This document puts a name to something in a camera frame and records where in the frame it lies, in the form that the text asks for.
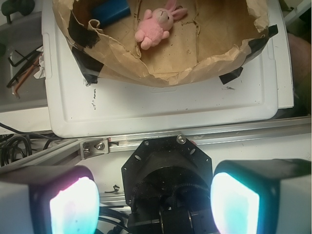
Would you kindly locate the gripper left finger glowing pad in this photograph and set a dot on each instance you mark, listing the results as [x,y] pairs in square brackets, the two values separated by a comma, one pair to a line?
[48,200]

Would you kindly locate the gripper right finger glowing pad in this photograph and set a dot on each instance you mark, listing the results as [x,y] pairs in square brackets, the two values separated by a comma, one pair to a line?
[272,196]

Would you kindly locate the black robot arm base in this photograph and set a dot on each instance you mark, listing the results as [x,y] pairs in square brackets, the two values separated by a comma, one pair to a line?
[167,183]

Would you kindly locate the pink plush bunny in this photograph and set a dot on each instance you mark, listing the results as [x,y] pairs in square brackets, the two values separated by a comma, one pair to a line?
[156,25]

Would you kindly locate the white plastic tray lid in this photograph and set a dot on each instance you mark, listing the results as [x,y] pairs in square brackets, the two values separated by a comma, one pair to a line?
[110,107]

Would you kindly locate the crumpled white paper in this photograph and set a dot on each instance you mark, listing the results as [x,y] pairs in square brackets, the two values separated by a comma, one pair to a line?
[41,72]

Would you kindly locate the black hex key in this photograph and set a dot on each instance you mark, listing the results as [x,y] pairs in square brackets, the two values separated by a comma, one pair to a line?
[24,63]

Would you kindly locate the brown paper bag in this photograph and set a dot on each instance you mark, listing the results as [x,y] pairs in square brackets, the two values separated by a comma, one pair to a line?
[215,39]

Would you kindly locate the dark green object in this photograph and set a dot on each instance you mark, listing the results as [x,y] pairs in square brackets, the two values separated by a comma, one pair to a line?
[15,9]

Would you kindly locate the blue rectangular block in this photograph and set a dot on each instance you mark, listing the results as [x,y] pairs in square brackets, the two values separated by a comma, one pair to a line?
[111,11]

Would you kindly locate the aluminium frame rail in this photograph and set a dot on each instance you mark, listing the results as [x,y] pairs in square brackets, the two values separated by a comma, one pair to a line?
[277,138]

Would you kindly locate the metal corner bracket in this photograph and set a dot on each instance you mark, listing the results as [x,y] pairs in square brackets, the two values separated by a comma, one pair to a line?
[94,147]

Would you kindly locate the orange handled hex key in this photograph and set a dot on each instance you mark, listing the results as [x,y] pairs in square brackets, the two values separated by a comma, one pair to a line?
[24,78]

